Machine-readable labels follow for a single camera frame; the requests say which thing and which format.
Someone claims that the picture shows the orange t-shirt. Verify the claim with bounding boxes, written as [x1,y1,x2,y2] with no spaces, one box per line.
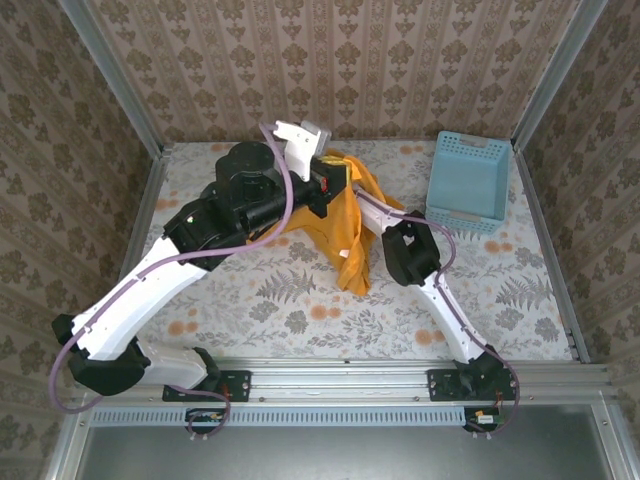
[249,149,407,297]

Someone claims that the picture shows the light blue plastic basket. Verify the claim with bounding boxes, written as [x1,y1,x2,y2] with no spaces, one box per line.
[424,130,514,236]

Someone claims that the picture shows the floral tablecloth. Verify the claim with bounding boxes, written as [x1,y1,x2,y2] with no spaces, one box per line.
[114,140,574,360]

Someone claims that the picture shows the grey metal sheet panel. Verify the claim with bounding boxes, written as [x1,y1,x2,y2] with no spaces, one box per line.
[74,424,619,480]

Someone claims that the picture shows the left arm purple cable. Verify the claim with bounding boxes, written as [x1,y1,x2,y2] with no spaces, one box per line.
[48,122,296,442]

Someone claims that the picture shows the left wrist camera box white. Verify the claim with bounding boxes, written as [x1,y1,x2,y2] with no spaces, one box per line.
[273,119,335,184]

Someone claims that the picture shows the aluminium table side rail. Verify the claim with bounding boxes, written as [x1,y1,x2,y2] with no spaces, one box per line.
[513,148,592,364]
[94,148,170,366]

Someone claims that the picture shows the aluminium frame post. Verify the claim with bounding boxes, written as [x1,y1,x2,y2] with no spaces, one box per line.
[510,0,610,151]
[57,0,167,157]

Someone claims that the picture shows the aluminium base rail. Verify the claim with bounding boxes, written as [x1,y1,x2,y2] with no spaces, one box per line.
[74,355,614,405]

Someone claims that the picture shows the small circuit board with wires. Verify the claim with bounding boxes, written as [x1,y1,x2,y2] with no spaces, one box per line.
[185,407,225,435]
[463,405,504,434]

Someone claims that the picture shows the grey slotted cable duct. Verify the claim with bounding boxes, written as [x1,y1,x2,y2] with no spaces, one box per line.
[89,405,466,427]

